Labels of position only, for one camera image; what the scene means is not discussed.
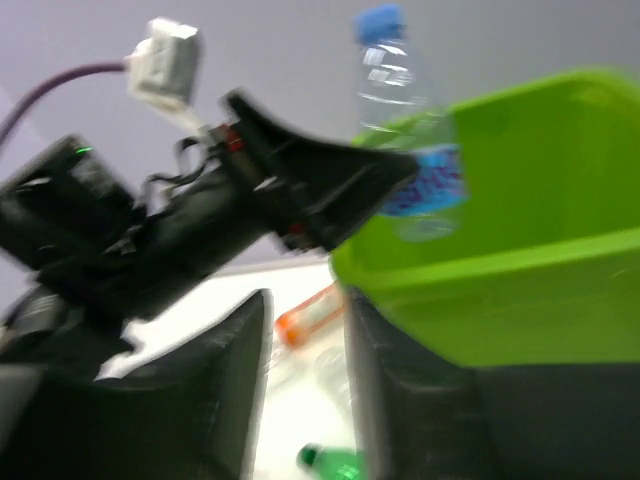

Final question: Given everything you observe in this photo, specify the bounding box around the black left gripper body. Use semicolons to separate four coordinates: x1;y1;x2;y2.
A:
114;124;315;320

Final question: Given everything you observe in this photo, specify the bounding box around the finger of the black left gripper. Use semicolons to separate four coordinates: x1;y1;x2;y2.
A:
219;91;418;252

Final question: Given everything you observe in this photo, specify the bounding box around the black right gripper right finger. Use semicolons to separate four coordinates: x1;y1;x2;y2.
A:
345;287;639;479

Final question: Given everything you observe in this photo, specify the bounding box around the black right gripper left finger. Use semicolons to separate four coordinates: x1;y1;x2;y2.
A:
1;288;271;479

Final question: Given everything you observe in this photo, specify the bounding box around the crushed green plastic bottle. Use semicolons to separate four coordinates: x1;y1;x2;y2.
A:
296;444;367;480

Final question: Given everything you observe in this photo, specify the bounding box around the clear bottle blue cap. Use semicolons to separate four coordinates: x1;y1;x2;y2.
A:
354;4;467;242

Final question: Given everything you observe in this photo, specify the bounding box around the clear bottle without label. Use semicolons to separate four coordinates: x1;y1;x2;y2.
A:
267;347;352;417

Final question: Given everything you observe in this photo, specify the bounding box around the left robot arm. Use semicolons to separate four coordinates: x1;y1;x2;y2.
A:
1;92;417;331

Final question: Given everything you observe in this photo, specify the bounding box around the green plastic bin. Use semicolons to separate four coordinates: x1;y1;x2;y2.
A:
331;71;639;367

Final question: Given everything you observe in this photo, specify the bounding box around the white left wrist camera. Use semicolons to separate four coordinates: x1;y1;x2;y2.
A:
126;17;201;113

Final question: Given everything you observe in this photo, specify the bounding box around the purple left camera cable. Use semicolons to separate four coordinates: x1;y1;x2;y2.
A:
0;59;129;146

